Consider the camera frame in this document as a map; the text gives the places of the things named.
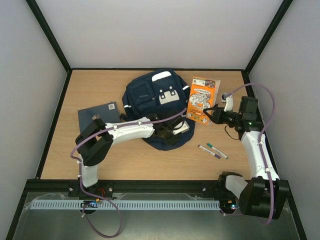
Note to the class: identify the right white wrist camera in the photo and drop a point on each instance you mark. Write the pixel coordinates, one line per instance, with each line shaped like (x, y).
(227, 99)

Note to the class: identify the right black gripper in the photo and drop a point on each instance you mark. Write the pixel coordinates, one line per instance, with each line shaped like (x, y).
(217, 115)

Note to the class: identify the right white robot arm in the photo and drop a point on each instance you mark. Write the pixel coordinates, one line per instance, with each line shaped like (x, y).
(265, 194)

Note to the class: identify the light blue slotted cable duct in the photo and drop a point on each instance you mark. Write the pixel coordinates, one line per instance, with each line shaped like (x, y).
(144, 205)

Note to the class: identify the orange illustrated paperback book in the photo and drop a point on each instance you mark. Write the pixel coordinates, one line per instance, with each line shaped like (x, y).
(203, 95)

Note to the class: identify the black aluminium frame rail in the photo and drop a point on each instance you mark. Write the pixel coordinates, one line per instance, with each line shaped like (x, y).
(206, 187)

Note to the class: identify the green marker pen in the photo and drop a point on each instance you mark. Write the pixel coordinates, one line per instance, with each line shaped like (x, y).
(217, 150)

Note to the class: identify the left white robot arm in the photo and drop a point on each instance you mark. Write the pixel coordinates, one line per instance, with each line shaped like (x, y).
(94, 143)

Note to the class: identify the navy blue student backpack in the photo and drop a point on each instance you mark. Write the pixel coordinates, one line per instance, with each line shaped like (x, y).
(162, 93)

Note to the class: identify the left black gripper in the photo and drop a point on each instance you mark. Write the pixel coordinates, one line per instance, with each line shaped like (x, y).
(169, 142)

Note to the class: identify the dark blue hardcover book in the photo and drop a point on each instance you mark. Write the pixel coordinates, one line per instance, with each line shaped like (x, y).
(107, 112)

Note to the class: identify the purple marker pen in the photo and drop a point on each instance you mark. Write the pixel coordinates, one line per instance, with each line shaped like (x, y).
(209, 151)

